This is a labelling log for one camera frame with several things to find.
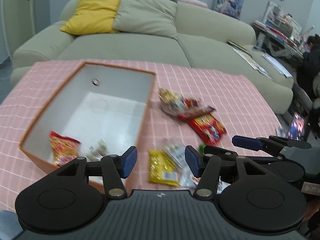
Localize red cartoon snack packet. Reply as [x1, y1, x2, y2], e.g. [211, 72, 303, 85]
[187, 114, 227, 146]

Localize brown chocolate bar wrapper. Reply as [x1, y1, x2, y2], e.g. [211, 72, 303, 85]
[177, 106, 215, 121]

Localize white stick snack packet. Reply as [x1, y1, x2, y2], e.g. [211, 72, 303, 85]
[162, 139, 231, 196]

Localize cream bread bag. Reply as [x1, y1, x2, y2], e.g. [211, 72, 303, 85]
[158, 88, 187, 116]

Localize yellow snack packet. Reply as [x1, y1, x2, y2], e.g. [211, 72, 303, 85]
[149, 149, 179, 187]

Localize smartphone on stand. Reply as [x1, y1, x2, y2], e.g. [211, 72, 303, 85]
[276, 112, 307, 141]

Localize red orange chips bag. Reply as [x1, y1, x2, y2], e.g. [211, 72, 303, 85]
[49, 131, 81, 167]

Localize clear white nuts packet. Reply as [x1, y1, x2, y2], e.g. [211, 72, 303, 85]
[86, 139, 108, 162]

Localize clear red candy packet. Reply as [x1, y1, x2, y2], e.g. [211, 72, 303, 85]
[183, 98, 202, 111]

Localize papers on sofa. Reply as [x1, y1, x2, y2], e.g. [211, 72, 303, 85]
[227, 40, 293, 80]

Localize person in black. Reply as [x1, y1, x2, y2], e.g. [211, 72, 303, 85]
[297, 34, 319, 101]

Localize orange cardboard box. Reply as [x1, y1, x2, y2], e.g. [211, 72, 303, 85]
[20, 62, 156, 174]

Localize cluttered desk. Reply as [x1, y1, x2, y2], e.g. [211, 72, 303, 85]
[252, 1, 303, 59]

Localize beige sofa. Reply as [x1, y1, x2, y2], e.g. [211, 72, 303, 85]
[11, 0, 293, 114]

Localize blue white art canvas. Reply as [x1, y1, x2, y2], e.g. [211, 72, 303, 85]
[213, 0, 244, 20]

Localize beige cushion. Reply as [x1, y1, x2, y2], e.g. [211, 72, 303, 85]
[112, 0, 177, 38]

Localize yellow cushion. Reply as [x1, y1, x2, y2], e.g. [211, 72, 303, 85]
[60, 0, 121, 36]

